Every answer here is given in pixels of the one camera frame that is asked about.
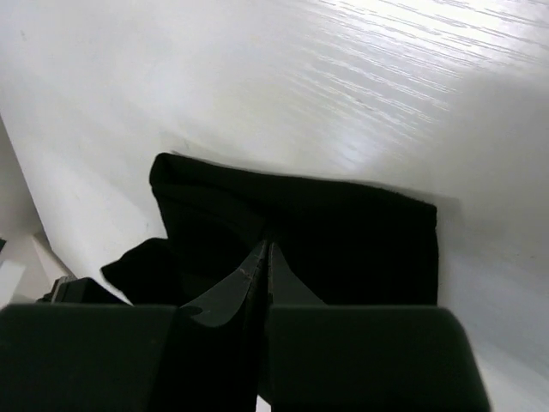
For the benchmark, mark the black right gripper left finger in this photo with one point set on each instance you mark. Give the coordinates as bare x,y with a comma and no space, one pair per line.
201,356

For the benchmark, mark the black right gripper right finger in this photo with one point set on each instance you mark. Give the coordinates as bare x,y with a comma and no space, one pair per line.
365,358

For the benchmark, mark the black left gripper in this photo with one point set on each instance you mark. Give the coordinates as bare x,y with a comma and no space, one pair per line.
80,291

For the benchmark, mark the black skirt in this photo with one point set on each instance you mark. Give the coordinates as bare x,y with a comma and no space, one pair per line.
349,244

